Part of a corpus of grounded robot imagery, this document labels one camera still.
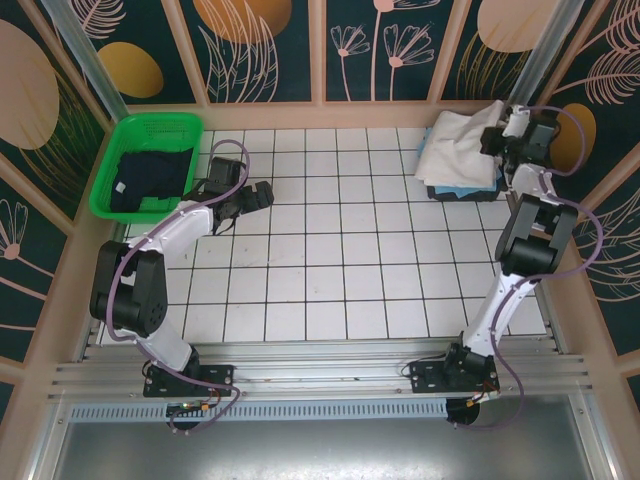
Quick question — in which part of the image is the white t-shirt with robot print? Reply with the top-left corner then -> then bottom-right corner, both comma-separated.
413,99 -> 506,190

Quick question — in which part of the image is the navy blue t-shirt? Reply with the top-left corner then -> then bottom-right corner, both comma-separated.
108,148 -> 194,212

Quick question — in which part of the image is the green plastic basket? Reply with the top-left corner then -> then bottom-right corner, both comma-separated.
88,113 -> 205,221

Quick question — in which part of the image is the dark grey folded t-shirt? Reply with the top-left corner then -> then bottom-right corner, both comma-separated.
424,182 -> 504,203

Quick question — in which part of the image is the light blue folded t-shirt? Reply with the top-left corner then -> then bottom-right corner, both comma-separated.
417,127 -> 501,199

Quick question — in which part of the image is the shiny grey metal panel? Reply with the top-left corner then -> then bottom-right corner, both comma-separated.
49,394 -> 619,480

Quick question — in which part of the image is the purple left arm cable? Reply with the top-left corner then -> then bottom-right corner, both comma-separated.
104,139 -> 251,436

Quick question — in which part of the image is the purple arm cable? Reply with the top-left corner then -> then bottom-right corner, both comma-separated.
104,139 -> 251,436
452,104 -> 604,432

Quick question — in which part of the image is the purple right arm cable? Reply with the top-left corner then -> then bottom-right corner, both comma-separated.
452,104 -> 604,432

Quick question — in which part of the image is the aluminium corner post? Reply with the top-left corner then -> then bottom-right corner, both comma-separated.
507,0 -> 586,109
39,0 -> 129,121

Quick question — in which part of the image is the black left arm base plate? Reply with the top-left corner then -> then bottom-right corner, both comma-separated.
143,364 -> 236,399

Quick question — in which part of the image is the aluminium rail frame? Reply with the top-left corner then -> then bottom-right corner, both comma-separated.
47,342 -> 596,401

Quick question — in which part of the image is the grey slotted cable duct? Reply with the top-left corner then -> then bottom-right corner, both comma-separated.
69,399 -> 449,421

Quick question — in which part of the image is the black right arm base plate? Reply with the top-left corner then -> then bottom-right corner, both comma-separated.
408,360 -> 501,396

